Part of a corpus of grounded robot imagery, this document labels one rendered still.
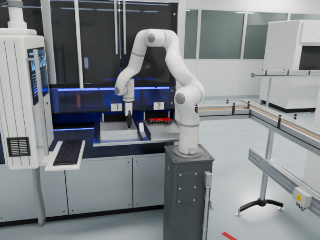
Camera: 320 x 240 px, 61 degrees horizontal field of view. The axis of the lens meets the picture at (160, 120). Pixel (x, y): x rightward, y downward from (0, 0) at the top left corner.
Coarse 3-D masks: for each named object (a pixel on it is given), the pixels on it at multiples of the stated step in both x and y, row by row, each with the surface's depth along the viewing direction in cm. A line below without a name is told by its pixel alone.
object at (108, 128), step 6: (132, 120) 222; (102, 126) 213; (108, 126) 213; (114, 126) 214; (120, 126) 214; (126, 126) 214; (132, 126) 214; (102, 132) 192; (108, 132) 193; (114, 132) 194; (120, 132) 195; (126, 132) 196; (132, 132) 197
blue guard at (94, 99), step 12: (60, 96) 204; (72, 96) 206; (84, 96) 208; (96, 96) 210; (108, 96) 212; (120, 96) 214; (144, 96) 218; (156, 96) 220; (168, 96) 222; (60, 108) 207; (72, 108) 209; (84, 108) 211; (96, 108) 213; (108, 108) 214; (132, 108) 218; (144, 108) 221
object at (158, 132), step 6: (174, 120) 225; (150, 126) 215; (156, 126) 216; (162, 126) 216; (168, 126) 216; (174, 126) 216; (150, 132) 201; (156, 132) 201; (162, 132) 202; (168, 132) 202; (174, 132) 202; (156, 138) 190
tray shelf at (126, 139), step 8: (144, 120) 231; (96, 128) 209; (96, 136) 192; (104, 136) 192; (112, 136) 193; (120, 136) 193; (128, 136) 193; (136, 136) 194; (96, 144) 179; (104, 144) 180; (112, 144) 181; (120, 144) 183; (128, 144) 184
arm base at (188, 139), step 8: (184, 128) 164; (192, 128) 163; (184, 136) 165; (192, 136) 164; (184, 144) 166; (192, 144) 166; (176, 152) 170; (184, 152) 168; (192, 152) 165; (200, 152) 169
